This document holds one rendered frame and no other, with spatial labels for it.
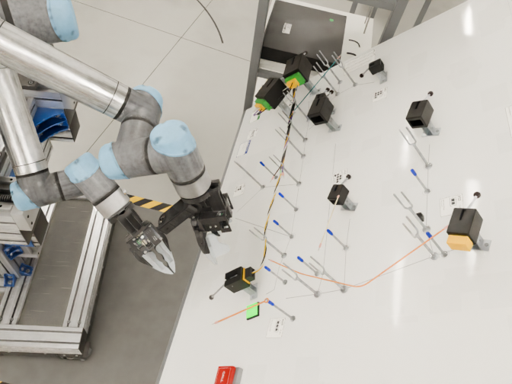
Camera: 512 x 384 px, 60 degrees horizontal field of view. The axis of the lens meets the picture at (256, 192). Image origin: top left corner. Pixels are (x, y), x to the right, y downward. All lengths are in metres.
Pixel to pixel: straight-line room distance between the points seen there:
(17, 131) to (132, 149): 0.37
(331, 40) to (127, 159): 1.27
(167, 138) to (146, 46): 2.86
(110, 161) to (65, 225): 1.52
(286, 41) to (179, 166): 1.13
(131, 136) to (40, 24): 0.38
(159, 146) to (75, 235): 1.57
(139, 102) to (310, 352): 0.65
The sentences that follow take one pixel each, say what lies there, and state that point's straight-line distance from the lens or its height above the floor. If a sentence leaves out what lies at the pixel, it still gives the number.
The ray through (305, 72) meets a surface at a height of 1.24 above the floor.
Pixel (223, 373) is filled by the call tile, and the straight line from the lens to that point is 1.13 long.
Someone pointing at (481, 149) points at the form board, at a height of 1.52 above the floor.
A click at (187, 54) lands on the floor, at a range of 3.59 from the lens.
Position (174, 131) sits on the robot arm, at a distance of 0.82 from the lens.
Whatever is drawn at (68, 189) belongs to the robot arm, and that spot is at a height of 1.27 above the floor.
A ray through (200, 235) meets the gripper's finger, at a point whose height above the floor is 1.36.
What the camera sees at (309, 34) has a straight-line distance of 1.95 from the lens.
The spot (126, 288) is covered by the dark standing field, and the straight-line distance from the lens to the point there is 2.41.
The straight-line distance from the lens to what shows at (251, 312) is 1.18.
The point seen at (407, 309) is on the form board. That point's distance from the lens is 0.96.
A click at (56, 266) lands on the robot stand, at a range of 2.29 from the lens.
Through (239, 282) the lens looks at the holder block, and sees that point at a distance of 1.15.
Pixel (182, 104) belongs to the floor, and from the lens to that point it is 3.18.
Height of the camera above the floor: 2.20
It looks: 54 degrees down
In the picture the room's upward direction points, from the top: 12 degrees clockwise
